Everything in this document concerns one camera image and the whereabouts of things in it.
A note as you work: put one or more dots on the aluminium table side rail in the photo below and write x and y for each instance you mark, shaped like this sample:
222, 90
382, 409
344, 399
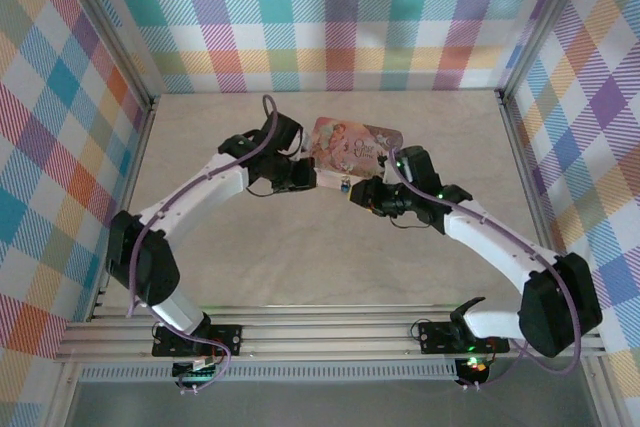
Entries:
135, 162
530, 172

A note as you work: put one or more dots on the right black circuit board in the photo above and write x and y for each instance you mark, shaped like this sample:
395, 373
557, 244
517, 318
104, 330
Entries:
475, 369

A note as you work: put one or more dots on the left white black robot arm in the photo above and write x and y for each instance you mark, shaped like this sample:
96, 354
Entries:
210, 188

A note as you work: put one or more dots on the wide aluminium base rail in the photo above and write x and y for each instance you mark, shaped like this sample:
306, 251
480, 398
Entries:
325, 337

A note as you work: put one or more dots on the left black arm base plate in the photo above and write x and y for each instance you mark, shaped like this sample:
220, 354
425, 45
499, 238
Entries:
225, 339

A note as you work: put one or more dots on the aluminium frame post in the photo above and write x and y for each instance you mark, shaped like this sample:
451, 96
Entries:
107, 27
542, 22

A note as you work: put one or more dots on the pink illustrated pouch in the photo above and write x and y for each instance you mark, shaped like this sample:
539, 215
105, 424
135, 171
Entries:
357, 144

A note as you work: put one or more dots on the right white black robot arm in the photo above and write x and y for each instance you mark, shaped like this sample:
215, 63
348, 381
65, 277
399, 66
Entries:
492, 242

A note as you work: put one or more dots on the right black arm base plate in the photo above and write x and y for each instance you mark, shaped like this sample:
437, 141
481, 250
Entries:
435, 339

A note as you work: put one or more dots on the left green circuit board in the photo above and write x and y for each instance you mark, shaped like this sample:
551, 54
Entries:
197, 372

